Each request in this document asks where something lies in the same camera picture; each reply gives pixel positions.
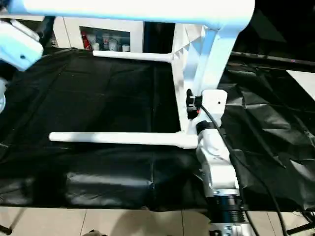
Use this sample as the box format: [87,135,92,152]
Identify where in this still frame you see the white plastic table top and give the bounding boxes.
[171,14,255,148]

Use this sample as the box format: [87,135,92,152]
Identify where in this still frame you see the white plastic table leg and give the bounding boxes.
[23,0,256,32]
[48,131,199,150]
[93,50,176,62]

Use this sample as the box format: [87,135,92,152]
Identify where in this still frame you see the dark metal pole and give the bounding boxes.
[230,51,315,67]

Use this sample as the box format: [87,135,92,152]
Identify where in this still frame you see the black glossy mat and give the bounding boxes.
[0,46,315,213]

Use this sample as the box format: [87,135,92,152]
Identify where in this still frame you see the white flat board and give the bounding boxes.
[286,69,315,99]

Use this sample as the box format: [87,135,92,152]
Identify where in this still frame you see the black backdrop cloth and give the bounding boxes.
[231,0,315,59]

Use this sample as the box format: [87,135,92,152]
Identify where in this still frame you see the red packet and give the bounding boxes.
[81,30,89,50]

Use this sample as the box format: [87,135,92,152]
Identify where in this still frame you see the white glass-door cabinet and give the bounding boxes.
[53,15,177,54]

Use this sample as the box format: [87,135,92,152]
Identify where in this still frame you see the black floor stand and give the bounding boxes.
[287,222,315,235]

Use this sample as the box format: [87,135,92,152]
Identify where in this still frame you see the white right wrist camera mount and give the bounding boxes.
[192,89,227,125]

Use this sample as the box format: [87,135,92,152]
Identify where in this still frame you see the black frame leg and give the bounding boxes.
[0,223,13,235]

